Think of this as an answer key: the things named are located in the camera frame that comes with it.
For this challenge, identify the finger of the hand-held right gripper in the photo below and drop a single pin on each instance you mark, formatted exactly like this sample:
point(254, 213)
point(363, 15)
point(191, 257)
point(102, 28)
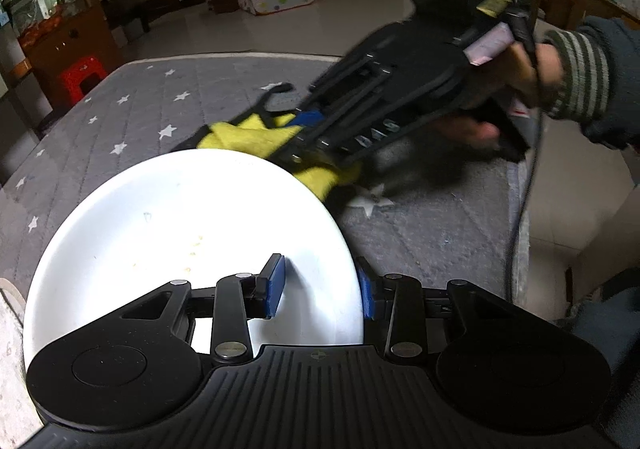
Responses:
point(295, 156)
point(307, 118)

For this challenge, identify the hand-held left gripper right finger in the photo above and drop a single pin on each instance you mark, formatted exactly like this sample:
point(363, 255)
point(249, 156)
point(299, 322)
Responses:
point(366, 298)

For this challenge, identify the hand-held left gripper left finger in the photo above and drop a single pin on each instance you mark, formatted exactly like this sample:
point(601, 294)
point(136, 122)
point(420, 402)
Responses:
point(276, 285)

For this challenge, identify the yellow cleaning cloth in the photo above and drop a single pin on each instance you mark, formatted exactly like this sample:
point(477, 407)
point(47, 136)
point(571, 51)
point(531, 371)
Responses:
point(250, 134)

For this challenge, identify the white round plate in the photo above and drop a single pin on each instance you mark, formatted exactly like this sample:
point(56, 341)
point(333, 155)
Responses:
point(150, 239)

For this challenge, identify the person's right forearm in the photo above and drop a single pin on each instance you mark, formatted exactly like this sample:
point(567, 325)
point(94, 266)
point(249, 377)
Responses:
point(600, 79)

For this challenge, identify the person's right hand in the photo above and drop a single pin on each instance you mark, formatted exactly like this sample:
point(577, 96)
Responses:
point(530, 74)

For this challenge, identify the grey star-print mat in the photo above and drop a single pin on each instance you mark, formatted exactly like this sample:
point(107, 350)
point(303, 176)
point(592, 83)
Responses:
point(125, 119)

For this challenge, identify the red plastic stool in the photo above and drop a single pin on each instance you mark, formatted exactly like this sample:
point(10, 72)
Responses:
point(82, 74)

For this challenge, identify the person's dark clothing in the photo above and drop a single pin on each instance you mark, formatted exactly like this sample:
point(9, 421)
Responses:
point(612, 319)

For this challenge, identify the wooden display cabinet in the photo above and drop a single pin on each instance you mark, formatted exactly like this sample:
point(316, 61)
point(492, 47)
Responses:
point(60, 29)

